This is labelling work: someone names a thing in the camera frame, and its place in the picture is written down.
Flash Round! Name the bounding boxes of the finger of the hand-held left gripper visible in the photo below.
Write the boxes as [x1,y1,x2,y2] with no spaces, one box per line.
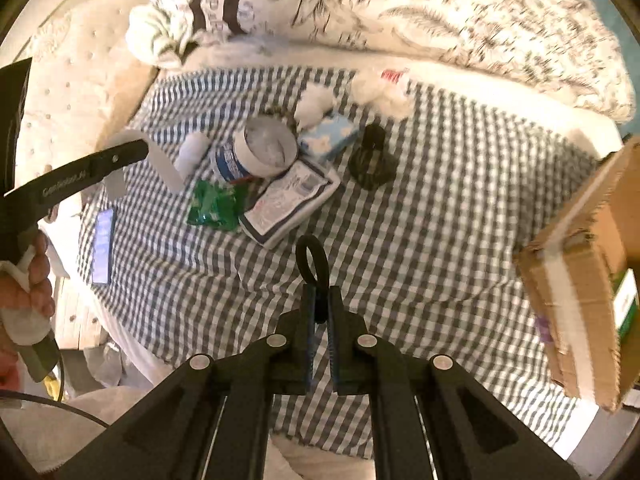
[96,139,151,179]

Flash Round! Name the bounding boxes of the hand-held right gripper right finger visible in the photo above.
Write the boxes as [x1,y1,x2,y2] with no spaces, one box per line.
[327,285,581,480]

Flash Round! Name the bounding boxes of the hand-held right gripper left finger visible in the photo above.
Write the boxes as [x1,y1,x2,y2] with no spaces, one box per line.
[47,285,320,480]

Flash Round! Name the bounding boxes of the white paper strip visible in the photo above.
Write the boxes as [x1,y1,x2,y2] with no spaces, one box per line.
[102,130,183,198]

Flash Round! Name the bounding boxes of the small white bottle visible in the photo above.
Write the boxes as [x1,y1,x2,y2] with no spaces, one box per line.
[174,132,208,181]

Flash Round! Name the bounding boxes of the black hair tie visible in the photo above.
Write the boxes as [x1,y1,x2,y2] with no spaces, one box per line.
[295,235,331,323]

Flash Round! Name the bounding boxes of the green foil packet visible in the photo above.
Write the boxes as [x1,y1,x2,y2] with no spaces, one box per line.
[186,180,251,233]

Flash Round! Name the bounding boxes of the white tub with blue label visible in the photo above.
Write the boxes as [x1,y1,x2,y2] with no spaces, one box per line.
[210,116,299,185]

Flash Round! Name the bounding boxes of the white packet with blue trim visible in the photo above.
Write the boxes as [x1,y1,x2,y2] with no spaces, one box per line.
[239,160,342,250]

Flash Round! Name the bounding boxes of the white tissue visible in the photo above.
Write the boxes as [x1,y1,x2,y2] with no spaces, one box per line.
[293,82,335,128]

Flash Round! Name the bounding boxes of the light blue tissue packet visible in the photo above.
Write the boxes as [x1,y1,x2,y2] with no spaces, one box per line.
[298,112,360,162]

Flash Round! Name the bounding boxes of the cardboard box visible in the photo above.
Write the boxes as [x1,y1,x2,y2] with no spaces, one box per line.
[512,135,640,413]

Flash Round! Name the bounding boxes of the white cloth with red label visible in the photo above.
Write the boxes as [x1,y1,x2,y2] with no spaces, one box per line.
[352,67,416,120]

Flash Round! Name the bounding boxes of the person's left hand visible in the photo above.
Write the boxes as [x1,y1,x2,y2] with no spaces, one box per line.
[0,233,57,332]

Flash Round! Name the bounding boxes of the cream tufted headboard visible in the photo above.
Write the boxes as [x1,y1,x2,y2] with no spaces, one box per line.
[22,0,176,221]

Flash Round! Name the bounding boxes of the smartphone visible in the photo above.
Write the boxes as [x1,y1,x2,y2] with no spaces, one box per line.
[92,208,117,286]

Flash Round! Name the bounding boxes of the grey checkered blanket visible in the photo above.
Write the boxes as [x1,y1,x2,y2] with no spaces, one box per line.
[77,67,601,461]

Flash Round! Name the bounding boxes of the person's light trousers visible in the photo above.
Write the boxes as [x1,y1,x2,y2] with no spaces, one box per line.
[10,382,168,476]

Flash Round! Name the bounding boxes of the green and white carton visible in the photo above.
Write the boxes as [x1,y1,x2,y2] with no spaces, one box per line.
[612,267,640,341]

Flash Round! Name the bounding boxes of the floral quilt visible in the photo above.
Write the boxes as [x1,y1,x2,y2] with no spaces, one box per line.
[125,0,636,123]

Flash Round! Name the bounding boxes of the black cable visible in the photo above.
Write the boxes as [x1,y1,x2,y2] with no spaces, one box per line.
[0,340,110,430]

